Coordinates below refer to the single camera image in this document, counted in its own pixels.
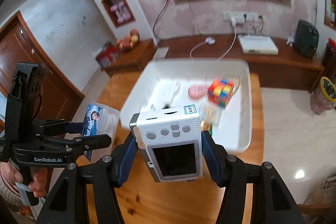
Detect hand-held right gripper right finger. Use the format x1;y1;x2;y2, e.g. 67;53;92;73
201;131;306;224

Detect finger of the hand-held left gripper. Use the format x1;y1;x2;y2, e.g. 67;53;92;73
34;119;85;136
40;133;112;158

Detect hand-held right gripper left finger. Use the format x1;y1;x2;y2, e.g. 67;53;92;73
35;132;139;224

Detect clear box with blue label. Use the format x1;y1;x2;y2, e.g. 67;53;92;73
83;101;121;161

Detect white plastic storage bin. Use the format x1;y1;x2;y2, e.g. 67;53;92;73
120;58;252;153

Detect clear plastic box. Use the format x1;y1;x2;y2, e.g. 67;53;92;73
199;105;224;130

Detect white digital camera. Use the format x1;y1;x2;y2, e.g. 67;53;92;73
129;106;203;182

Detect colourful puzzle cube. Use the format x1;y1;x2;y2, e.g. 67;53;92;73
207;77;235;108

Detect pink round box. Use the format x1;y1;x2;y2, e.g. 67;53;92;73
188;84;209;100

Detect person's left hand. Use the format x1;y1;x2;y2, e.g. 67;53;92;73
0;160;49;199

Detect wooden door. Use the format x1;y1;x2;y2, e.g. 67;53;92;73
0;11;85;135

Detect red gift box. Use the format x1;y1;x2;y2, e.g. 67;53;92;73
96;43;119;67

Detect stuffed fruit toy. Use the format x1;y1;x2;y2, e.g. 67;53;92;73
117;29;140;51

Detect wooden television cabinet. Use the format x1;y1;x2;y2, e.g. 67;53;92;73
101;35;326;90

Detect pink dumbbells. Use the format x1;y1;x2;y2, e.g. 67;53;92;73
110;3;131;24

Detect white set-top box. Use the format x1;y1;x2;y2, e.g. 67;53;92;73
238;34;279;55

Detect yellow-rimmed plastic bin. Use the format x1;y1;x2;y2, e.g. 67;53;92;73
310;76;336;116

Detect dark green appliance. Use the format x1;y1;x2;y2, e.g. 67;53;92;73
293;20;320;59

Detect red and black bag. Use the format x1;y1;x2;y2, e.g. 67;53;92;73
324;39;336;75

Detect white charging cable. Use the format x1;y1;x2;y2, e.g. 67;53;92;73
190;18;238;60

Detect black television cable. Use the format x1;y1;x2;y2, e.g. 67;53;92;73
153;0;173;40

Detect white wall socket strip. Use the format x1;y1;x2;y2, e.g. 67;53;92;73
223;11;259;23

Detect wooden wall niche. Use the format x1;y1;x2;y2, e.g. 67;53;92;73
323;0;336;30

